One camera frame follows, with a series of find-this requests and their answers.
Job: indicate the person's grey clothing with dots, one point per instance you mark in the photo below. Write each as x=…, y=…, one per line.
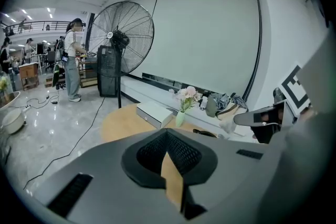
x=312, y=160

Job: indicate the small wooden cabinet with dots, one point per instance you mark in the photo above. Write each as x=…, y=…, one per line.
x=28, y=73

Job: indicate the large black standing fan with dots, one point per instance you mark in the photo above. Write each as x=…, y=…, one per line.
x=123, y=36

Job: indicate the long white low cabinet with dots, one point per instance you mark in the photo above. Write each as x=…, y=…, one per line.
x=147, y=89

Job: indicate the beige tote bag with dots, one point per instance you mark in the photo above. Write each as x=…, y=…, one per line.
x=231, y=111

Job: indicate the black balcony railing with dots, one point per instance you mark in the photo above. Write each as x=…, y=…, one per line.
x=39, y=25

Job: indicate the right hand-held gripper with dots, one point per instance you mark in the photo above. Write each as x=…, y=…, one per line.
x=294, y=86

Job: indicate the flat white box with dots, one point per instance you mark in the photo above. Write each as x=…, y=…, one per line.
x=153, y=112

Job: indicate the yellow flower bunch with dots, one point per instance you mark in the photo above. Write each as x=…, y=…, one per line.
x=3, y=84

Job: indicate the large white roller screen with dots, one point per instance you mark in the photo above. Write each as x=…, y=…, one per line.
x=207, y=34

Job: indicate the white round pot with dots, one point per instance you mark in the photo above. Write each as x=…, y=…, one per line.
x=11, y=120

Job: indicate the olive green bag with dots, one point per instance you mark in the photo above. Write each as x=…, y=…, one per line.
x=210, y=106

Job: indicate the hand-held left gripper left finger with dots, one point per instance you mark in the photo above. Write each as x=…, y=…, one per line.
x=105, y=173

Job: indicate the pink flower bunch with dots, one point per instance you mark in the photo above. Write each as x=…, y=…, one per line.
x=187, y=95

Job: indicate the white power strip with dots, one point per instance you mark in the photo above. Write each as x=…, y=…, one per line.
x=26, y=107

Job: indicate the black mesh floor unit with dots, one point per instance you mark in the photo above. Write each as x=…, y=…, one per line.
x=106, y=81

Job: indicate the wooden work desk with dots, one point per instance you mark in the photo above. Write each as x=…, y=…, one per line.
x=88, y=70

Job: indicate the pale green vase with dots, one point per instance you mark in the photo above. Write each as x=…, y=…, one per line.
x=180, y=118

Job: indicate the small white bottle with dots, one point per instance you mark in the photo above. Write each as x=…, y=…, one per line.
x=203, y=102

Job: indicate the grey crumpled cloth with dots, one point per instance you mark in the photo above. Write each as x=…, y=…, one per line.
x=221, y=101

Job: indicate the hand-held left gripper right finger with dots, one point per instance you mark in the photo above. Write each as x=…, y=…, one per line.
x=231, y=173

